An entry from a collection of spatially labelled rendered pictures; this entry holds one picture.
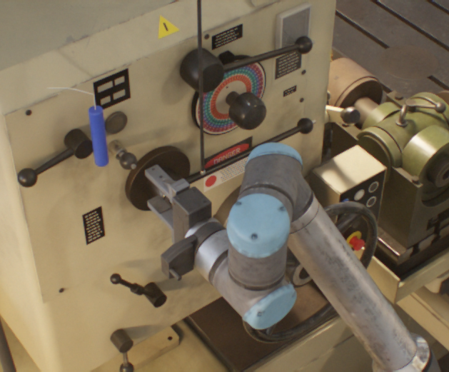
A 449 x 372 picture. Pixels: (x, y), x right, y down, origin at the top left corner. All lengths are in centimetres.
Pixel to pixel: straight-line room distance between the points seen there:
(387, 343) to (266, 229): 46
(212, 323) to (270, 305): 138
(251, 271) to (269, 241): 7
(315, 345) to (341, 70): 85
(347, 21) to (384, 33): 15
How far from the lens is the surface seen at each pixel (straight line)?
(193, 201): 157
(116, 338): 215
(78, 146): 168
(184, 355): 280
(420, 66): 319
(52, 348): 209
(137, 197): 188
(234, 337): 282
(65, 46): 168
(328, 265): 160
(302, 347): 288
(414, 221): 250
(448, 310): 284
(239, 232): 138
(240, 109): 182
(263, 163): 150
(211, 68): 174
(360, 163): 226
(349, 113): 216
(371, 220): 207
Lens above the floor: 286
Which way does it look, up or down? 44 degrees down
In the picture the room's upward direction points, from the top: straight up
